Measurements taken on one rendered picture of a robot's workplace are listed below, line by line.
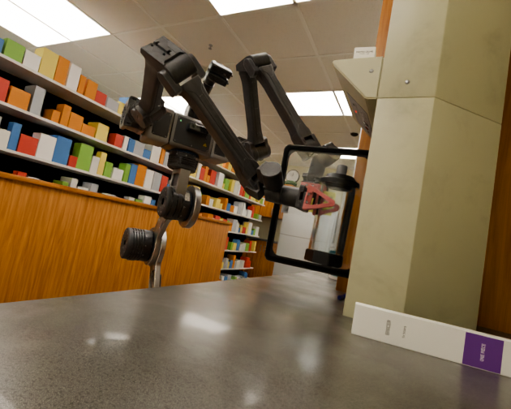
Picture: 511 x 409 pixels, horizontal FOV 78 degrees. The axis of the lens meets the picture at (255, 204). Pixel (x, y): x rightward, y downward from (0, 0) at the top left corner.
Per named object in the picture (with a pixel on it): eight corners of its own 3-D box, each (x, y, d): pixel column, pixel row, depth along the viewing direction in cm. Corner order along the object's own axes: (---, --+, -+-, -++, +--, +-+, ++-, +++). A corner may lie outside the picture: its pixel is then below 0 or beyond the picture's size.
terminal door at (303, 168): (358, 281, 93) (380, 150, 96) (263, 260, 104) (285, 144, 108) (358, 281, 94) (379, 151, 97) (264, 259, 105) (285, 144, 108)
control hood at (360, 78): (386, 146, 97) (391, 115, 98) (377, 97, 69) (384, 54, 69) (348, 144, 102) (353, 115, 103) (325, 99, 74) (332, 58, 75)
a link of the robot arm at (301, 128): (263, 61, 125) (241, 65, 119) (269, 50, 120) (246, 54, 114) (317, 153, 121) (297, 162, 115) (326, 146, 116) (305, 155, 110)
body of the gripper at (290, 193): (315, 192, 93) (291, 187, 96) (307, 185, 83) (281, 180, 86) (309, 213, 92) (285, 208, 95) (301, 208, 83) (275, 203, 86)
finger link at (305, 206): (340, 194, 85) (307, 187, 89) (336, 189, 78) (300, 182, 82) (334, 218, 85) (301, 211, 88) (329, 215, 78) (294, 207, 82)
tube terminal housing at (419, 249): (461, 324, 82) (496, 48, 89) (491, 358, 53) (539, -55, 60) (362, 299, 93) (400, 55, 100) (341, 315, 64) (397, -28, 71)
